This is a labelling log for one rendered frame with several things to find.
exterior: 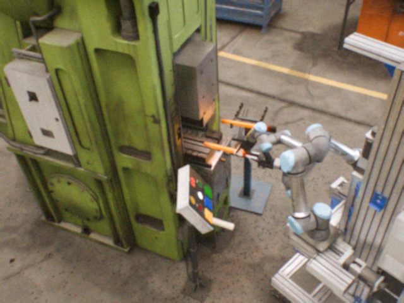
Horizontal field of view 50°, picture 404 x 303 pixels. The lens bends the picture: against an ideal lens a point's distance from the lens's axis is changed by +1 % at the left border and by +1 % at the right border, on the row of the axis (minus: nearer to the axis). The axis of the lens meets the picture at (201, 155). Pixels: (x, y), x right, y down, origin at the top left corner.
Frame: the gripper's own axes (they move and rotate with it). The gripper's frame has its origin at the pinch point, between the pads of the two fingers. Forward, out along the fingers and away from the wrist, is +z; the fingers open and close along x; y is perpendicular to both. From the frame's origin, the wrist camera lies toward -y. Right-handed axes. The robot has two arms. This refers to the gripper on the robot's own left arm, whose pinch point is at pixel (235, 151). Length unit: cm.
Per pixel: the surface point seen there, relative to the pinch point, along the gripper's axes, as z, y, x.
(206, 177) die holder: 25.5, -5.8, -15.0
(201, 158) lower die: 13.4, -16.9, -12.4
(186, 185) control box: -13, -17, -59
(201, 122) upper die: -17.2, -31.8, -12.3
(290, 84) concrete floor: 98, 32, 243
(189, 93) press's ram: -38, -49, -17
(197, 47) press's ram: -53, -61, 5
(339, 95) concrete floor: 68, 86, 239
